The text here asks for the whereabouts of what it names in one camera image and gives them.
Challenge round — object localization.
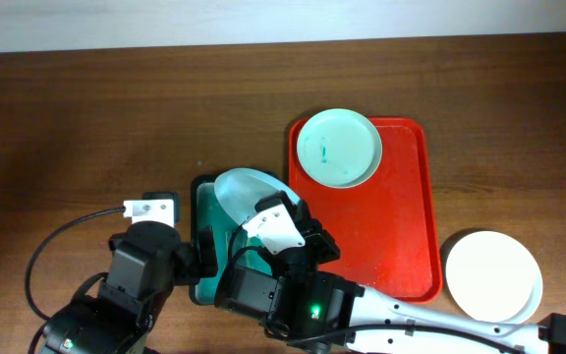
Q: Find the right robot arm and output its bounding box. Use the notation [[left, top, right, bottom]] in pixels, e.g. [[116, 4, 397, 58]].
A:
[[214, 191, 566, 353]]

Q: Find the light blue plate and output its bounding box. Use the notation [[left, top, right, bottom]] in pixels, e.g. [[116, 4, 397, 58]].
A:
[[213, 168, 300, 225]]

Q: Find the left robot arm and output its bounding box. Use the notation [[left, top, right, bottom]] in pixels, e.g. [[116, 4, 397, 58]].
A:
[[28, 192, 218, 354]]

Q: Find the mint green plate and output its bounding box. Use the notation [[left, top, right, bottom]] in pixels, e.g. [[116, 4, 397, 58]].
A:
[[296, 108, 383, 189]]

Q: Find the black tub of green water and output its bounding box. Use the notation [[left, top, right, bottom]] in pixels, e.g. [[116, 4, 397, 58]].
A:
[[190, 174, 262, 306]]

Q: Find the white plate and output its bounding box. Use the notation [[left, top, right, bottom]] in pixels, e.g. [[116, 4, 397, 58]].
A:
[[442, 230, 543, 324]]

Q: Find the red plastic tray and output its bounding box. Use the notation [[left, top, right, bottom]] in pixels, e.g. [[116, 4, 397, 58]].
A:
[[288, 117, 443, 304]]

